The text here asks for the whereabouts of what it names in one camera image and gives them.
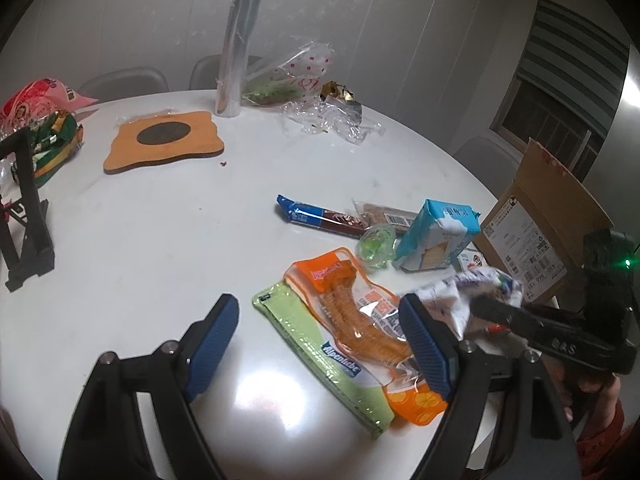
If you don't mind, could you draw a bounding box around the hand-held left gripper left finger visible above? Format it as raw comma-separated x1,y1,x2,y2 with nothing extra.
60,294,241,480

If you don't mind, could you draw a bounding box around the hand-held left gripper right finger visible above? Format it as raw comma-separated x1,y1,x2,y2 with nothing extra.
397,293,581,480

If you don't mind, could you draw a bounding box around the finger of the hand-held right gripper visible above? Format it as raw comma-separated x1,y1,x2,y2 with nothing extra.
472,295,540,340

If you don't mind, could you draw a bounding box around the white snack packet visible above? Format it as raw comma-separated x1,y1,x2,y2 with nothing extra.
414,266,524,342

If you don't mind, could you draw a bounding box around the cardboard box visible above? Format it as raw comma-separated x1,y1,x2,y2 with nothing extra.
472,137,616,307

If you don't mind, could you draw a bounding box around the light blue snack carton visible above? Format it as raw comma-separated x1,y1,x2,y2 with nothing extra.
392,198,481,274

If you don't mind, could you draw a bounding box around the green jelly cup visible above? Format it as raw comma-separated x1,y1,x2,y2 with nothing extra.
355,224,399,267

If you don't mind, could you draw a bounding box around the person's right forearm red sleeve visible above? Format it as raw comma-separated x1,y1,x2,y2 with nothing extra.
570,400,640,480

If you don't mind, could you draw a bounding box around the person's right hand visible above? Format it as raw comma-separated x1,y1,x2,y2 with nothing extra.
559,367,622,424

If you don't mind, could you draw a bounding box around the small white box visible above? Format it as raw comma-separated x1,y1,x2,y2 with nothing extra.
457,247,489,274

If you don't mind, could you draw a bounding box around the orange snack packet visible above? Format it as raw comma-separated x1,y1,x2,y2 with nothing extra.
284,247,447,427

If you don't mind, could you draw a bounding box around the green snack packet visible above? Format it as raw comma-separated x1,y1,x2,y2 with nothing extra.
251,280,397,439

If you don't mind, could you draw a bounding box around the brown snack bar clear wrapper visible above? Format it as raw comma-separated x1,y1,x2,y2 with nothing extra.
352,198,422,232

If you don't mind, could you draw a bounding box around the grey chair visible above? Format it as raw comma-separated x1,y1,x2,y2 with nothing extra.
79,66,170,102
452,135,524,197
189,54,264,92

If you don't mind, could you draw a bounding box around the blue chocolate bar wrapper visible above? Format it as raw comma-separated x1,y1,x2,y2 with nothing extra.
276,194,372,239

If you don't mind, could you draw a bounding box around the steel refrigerator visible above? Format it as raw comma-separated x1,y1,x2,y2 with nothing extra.
597,35,640,241

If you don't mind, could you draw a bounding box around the wooden trivet with dark disc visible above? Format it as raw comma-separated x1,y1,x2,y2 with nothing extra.
103,111,226,176

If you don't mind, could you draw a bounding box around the window with striped blind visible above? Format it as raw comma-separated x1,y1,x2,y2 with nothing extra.
489,0,632,182

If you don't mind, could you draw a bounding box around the black stand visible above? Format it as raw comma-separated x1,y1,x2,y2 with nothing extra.
0,126,55,292

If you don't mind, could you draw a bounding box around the crumpled clear plastic wrap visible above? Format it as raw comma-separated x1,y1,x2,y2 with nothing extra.
281,99,387,147

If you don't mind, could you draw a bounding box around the green snack bag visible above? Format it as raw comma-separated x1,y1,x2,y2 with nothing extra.
29,109,84,187

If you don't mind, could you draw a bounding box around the gold foil wrapper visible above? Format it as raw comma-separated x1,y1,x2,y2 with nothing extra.
319,80,357,104

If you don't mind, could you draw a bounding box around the polka dot plastic bag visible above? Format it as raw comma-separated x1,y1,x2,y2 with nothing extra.
242,41,336,109

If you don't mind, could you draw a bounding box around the clear film roll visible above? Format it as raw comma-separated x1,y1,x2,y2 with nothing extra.
214,0,269,119

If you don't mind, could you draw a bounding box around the pink snack bag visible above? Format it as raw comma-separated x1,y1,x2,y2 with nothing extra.
0,78,99,137

